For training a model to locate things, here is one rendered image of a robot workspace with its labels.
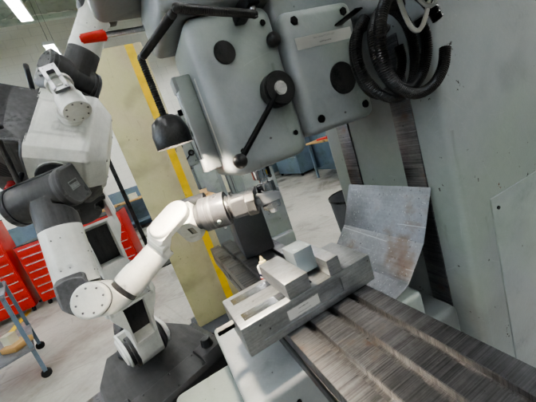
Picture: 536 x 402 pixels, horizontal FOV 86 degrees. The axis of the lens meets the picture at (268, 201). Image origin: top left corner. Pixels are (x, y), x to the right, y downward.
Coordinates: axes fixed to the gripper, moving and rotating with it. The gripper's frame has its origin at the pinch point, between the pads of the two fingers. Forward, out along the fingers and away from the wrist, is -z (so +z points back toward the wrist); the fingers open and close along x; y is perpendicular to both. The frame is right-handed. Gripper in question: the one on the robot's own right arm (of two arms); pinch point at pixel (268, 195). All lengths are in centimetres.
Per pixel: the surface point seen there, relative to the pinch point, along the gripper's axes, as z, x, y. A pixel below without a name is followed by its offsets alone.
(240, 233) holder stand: 16.7, 30.2, 16.8
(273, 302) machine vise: 5.4, -15.2, 20.3
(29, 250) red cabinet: 389, 326, 36
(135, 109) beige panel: 85, 150, -61
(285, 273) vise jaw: 1.0, -11.4, 16.3
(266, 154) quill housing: -2.9, -9.7, -10.5
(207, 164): 10.4, -7.0, -12.2
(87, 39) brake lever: 27, -2, -46
